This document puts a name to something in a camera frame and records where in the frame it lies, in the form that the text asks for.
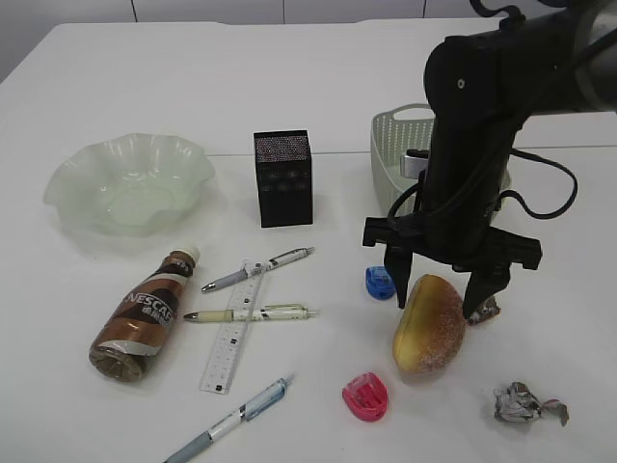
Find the blue pencil sharpener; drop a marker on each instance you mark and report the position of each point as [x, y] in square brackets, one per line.
[379, 283]

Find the pale green plastic basket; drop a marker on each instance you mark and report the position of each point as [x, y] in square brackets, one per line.
[392, 134]

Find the beige grip white pen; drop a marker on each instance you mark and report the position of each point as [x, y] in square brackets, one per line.
[266, 313]

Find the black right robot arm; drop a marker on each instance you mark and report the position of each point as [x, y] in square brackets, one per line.
[482, 89]

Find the clear plastic ruler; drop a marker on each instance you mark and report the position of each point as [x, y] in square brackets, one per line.
[226, 350]

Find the sugared bread roll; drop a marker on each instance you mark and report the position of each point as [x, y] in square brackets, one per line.
[431, 329]

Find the brown Nescafe coffee bottle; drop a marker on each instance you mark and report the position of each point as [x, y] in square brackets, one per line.
[135, 333]

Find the grey grip white pen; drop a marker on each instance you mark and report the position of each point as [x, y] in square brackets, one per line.
[252, 269]

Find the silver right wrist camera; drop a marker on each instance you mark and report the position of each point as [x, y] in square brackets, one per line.
[413, 162]

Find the translucent green wavy plate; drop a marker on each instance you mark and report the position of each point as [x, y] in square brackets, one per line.
[134, 185]

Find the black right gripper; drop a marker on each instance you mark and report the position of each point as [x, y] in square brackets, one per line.
[463, 238]

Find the pink pencil sharpener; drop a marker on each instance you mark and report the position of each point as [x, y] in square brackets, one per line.
[366, 396]

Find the large paper ball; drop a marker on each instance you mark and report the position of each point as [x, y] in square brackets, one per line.
[516, 403]

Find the small paper ball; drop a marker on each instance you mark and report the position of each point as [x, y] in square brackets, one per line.
[489, 309]

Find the blue grey ballpoint pen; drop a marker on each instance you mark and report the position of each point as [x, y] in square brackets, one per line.
[244, 413]

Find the black mesh pen holder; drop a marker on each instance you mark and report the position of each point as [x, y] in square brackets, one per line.
[283, 174]

